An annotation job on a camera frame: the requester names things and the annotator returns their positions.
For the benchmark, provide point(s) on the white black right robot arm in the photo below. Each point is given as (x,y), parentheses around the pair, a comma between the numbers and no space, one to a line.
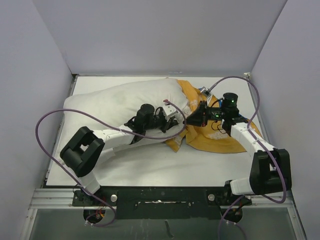
(270,169)

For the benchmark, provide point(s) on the blue yellow Mickey pillowcase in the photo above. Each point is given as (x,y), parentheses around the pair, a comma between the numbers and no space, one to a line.
(210,138)

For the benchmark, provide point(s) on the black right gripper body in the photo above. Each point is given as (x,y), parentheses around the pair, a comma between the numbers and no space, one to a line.
(211,113)

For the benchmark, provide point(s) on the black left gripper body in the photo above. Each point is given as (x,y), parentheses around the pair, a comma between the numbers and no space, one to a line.
(159,121)

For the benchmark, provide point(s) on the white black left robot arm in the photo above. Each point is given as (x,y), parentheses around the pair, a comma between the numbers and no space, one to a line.
(87,147)

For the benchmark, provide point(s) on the white pillow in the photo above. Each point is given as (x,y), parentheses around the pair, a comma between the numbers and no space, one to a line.
(118,104)

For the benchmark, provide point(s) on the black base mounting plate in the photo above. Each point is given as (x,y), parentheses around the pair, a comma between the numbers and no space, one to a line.
(162,203)

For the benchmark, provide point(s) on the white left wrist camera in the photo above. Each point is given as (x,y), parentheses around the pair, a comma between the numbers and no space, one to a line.
(168,110)

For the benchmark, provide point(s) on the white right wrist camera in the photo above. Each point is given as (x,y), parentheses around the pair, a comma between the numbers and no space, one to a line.
(206,93)

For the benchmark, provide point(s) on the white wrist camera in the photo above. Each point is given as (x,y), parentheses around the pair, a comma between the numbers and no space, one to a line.
(206,93)
(168,110)

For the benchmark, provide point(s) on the aluminium frame rail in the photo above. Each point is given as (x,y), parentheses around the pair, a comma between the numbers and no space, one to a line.
(62,198)

